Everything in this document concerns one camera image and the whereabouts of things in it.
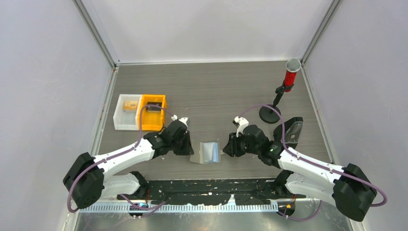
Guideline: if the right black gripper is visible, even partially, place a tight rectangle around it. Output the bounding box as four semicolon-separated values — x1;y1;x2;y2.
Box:
223;130;260;157

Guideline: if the blue grey card holder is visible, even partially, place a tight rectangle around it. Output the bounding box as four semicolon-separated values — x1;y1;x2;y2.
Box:
190;142;221;164

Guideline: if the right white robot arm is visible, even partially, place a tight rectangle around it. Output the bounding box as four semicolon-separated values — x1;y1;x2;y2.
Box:
223;125;377;221

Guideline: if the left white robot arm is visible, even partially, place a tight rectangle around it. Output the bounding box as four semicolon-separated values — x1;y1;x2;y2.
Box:
63;117;194;212

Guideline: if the black card in orange bin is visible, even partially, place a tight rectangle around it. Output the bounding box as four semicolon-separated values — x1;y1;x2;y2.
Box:
146;102;162;113

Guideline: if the tan card in white bin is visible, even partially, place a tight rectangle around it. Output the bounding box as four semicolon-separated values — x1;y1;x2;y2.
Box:
123;101;139;112

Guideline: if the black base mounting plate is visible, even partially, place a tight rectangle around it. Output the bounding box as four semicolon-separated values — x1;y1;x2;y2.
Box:
125;179;305;205

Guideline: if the orange plastic bin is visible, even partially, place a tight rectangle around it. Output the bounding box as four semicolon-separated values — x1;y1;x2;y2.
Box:
136;94;167;131

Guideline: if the red microphone on black stand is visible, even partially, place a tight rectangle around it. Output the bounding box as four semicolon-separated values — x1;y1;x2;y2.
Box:
259;58;301;124

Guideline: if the white plastic bin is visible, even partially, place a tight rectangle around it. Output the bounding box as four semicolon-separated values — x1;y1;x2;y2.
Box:
113;94;142;131

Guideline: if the black stand with clear plate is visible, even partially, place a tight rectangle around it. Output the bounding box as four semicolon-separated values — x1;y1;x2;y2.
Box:
273;117;304;149

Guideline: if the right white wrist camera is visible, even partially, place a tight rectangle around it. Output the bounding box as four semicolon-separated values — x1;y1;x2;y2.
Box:
232;116;249;137

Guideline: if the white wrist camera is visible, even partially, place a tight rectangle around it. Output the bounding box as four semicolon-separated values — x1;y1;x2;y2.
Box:
232;116;249;137
171;115;189;128

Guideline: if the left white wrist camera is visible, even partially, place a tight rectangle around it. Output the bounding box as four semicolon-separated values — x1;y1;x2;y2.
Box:
171;115;189;128

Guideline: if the slotted metal rail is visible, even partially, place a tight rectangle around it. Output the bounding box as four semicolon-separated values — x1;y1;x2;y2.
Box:
79;201;278;213

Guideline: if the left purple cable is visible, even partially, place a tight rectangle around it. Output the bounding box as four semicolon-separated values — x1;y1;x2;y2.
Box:
66;104;178;214

